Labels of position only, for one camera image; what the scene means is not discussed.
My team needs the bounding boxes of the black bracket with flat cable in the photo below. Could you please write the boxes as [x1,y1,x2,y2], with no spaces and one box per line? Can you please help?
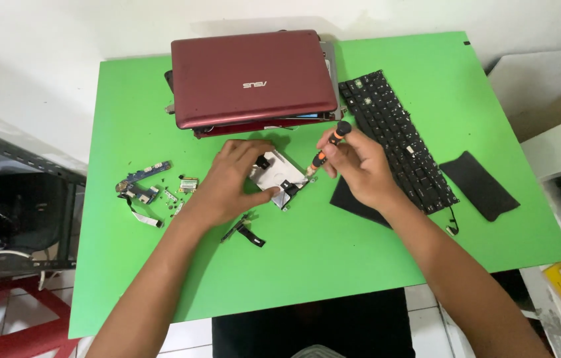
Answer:
[219,213,267,248]

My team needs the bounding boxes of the person's black trousers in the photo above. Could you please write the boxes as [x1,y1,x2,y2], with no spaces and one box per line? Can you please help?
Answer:
[211,287,416,358]

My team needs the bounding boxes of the silver hard drive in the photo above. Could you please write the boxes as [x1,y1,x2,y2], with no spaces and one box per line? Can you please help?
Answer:
[248,150,317,212]

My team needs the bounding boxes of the orange black precision screwdriver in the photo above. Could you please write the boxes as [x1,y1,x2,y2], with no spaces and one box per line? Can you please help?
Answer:
[305,121,353,178]

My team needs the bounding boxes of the scattered small black screws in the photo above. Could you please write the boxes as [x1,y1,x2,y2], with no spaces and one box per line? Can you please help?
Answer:
[157,167,180,212]

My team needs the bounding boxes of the keyboard ribbon cable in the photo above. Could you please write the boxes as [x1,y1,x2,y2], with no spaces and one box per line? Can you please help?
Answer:
[446,205,461,236]

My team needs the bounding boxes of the dark metal shelf rack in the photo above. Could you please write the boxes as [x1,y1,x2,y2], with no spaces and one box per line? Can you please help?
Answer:
[0,121,87,275]

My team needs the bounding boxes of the long blue circuit board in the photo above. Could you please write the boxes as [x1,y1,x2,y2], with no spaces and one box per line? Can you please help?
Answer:
[115,160,172,194]

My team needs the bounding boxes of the small blue circuit board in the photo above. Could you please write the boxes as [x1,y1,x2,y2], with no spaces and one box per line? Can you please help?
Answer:
[133,185,161,205]

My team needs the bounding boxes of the small wireless card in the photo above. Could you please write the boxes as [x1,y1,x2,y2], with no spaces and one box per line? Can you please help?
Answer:
[178,174,200,194]

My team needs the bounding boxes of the black laptop keyboard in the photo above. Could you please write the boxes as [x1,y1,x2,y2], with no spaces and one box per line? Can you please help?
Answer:
[338,70,461,216]

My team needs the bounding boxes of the red plastic chair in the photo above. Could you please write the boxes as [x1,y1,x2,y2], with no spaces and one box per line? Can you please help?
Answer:
[0,276,81,358]

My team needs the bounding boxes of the black foam pad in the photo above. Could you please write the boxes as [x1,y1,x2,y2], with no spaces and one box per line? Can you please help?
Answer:
[439,150,521,222]

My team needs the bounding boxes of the person's right hand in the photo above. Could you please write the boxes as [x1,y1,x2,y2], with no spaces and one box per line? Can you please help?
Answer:
[316,127,411,213]

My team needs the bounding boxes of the red laptop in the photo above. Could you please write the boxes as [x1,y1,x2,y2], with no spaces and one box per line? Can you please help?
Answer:
[163,29,347,139]

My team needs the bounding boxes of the person's left hand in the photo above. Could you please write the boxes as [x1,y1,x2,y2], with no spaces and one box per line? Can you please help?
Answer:
[181,139,281,231]

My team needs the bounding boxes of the black plastic sheet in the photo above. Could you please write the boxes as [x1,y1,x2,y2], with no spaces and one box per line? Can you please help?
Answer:
[329,176,394,229]

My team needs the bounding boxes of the white flat ribbon cable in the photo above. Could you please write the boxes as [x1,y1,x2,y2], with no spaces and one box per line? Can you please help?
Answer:
[119,194,165,229]

